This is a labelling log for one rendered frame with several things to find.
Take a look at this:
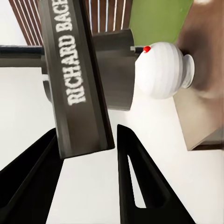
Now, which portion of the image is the hardback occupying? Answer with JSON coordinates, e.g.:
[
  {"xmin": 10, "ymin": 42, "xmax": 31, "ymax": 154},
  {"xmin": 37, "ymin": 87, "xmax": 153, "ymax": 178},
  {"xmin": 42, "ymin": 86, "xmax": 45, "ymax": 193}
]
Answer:
[{"xmin": 37, "ymin": 0, "xmax": 115, "ymax": 160}]

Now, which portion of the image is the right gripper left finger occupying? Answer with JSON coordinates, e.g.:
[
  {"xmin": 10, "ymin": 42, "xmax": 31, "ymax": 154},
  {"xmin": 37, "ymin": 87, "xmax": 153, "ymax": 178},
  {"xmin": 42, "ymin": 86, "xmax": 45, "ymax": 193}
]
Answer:
[{"xmin": 0, "ymin": 128, "xmax": 64, "ymax": 224}]

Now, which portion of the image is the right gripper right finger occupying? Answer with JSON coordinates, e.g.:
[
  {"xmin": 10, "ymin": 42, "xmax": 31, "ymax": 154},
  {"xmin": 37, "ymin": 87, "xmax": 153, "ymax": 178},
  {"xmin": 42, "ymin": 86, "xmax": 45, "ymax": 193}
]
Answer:
[{"xmin": 117, "ymin": 124, "xmax": 196, "ymax": 224}]

